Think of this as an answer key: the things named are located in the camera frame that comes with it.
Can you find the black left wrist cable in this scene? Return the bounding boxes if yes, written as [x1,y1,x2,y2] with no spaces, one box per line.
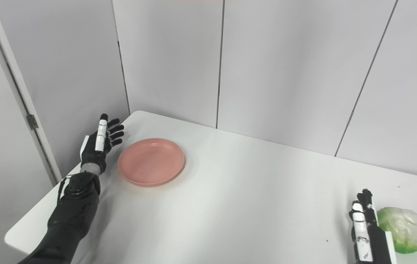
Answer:
[57,175,72,202]

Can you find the green white cabbage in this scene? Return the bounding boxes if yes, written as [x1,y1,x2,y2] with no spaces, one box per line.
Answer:
[377,207,417,254]

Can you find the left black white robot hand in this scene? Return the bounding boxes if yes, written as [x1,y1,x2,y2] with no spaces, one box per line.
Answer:
[80,113,125,174]

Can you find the pink plate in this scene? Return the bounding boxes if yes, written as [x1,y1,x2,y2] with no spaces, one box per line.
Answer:
[118,138,186,187]

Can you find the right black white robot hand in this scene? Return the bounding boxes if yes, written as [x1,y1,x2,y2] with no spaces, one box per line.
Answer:
[349,189,398,264]

